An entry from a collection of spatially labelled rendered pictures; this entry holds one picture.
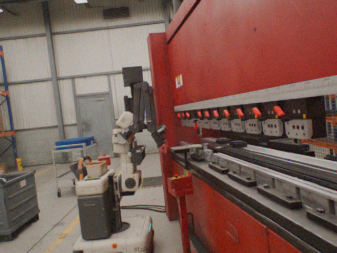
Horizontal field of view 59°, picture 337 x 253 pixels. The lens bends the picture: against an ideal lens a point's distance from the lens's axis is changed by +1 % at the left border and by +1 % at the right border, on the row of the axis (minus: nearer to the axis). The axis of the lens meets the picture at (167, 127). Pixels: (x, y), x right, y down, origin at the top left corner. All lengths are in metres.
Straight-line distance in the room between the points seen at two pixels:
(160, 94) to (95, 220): 1.65
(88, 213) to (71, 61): 8.25
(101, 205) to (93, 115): 7.66
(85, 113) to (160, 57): 6.92
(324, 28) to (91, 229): 2.33
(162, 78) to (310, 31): 2.56
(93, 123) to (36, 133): 1.99
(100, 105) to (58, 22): 3.02
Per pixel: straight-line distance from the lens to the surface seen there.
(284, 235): 1.38
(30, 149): 11.14
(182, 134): 3.64
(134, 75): 3.74
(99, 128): 10.21
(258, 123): 1.62
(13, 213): 4.26
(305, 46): 1.27
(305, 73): 1.27
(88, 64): 10.42
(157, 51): 3.67
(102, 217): 2.77
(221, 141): 2.82
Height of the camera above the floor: 1.34
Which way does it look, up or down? 3 degrees down
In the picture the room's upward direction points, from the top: 6 degrees counter-clockwise
